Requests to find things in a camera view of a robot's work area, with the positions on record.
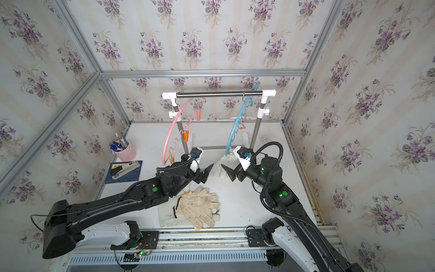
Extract blue pens in bucket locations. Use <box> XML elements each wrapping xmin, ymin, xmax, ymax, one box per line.
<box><xmin>110</xmin><ymin>133</ymin><xmax>129</xmax><ymax>152</ymax></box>

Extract tan plastic clothespin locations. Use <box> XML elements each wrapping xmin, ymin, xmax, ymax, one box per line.
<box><xmin>168</xmin><ymin>154</ymin><xmax>174</xmax><ymax>165</ymax></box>

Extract salmon plastic clothespin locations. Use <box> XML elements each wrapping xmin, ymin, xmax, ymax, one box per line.
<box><xmin>194</xmin><ymin>109</ymin><xmax>202</xmax><ymax>122</ymax></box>

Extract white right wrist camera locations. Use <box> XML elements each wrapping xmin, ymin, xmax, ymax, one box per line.
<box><xmin>233</xmin><ymin>146</ymin><xmax>254</xmax><ymax>171</ymax></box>

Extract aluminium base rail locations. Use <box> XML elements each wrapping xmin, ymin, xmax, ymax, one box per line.
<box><xmin>67</xmin><ymin>226</ymin><xmax>341</xmax><ymax>266</ymax></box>

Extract pink wavy hanger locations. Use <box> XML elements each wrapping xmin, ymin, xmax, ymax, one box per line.
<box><xmin>162</xmin><ymin>98</ymin><xmax>192</xmax><ymax>165</ymax></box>

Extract blue wavy hanger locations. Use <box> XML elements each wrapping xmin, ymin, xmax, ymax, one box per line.
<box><xmin>224</xmin><ymin>96</ymin><xmax>252</xmax><ymax>157</ymax></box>

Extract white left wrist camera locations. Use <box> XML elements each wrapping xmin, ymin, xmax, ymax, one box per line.
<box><xmin>189</xmin><ymin>147</ymin><xmax>203</xmax><ymax>173</ymax></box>

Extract grey white stapler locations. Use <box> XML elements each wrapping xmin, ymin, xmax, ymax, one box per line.
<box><xmin>109</xmin><ymin>161</ymin><xmax>140</xmax><ymax>180</ymax></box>

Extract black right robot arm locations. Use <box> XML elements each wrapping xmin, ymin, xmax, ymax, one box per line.
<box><xmin>221</xmin><ymin>141</ymin><xmax>362</xmax><ymax>272</ymax></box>

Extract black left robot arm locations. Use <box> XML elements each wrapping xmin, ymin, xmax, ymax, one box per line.
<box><xmin>42</xmin><ymin>159</ymin><xmax>213</xmax><ymax>259</ymax></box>

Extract small circuit board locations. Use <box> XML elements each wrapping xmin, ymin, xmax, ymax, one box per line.
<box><xmin>122</xmin><ymin>250</ymin><xmax>152</xmax><ymax>264</ymax></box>

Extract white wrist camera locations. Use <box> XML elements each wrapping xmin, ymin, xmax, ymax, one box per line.
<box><xmin>233</xmin><ymin>146</ymin><xmax>254</xmax><ymax>171</ymax></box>
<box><xmin>189</xmin><ymin>147</ymin><xmax>203</xmax><ymax>173</ymax></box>

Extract pink metal pen bucket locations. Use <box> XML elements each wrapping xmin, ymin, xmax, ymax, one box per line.
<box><xmin>112</xmin><ymin>144</ymin><xmax>137</xmax><ymax>162</ymax></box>

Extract white steel drying rack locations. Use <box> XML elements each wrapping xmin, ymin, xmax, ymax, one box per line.
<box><xmin>161</xmin><ymin>89</ymin><xmax>277</xmax><ymax>160</ymax></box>

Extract beige glove black cuff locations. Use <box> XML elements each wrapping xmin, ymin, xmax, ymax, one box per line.
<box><xmin>174</xmin><ymin>186</ymin><xmax>220</xmax><ymax>230</ymax></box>

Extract orange plastic clothespin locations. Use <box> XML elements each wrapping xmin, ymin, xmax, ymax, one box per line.
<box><xmin>183</xmin><ymin>130</ymin><xmax>189</xmax><ymax>143</ymax></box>

